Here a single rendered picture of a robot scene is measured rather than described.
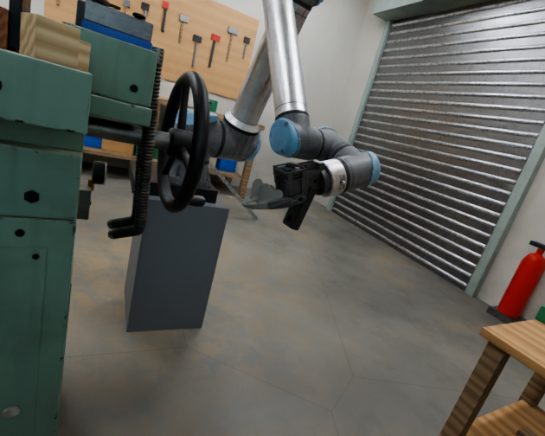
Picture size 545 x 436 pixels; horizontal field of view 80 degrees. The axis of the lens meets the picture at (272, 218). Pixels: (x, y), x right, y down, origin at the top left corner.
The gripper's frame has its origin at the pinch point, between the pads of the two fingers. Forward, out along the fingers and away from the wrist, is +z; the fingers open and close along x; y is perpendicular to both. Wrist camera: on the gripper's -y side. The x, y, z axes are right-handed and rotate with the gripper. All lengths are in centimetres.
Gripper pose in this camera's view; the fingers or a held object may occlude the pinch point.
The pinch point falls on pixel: (248, 207)
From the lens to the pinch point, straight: 73.8
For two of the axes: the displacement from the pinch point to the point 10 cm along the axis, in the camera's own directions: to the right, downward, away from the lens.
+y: -0.5, -9.0, -4.4
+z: -8.8, 2.5, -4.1
